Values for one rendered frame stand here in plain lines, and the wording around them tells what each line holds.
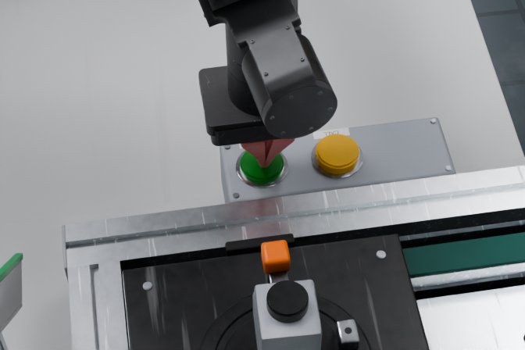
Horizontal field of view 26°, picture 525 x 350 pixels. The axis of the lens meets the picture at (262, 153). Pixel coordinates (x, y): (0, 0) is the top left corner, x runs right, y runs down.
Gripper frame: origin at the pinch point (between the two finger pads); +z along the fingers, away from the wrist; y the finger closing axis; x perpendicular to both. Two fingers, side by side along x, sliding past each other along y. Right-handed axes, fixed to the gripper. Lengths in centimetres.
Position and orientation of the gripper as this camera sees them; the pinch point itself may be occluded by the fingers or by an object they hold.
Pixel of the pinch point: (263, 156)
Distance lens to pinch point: 102.8
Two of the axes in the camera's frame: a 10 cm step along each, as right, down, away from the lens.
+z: 0.1, 6.1, 7.9
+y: 9.9, -1.3, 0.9
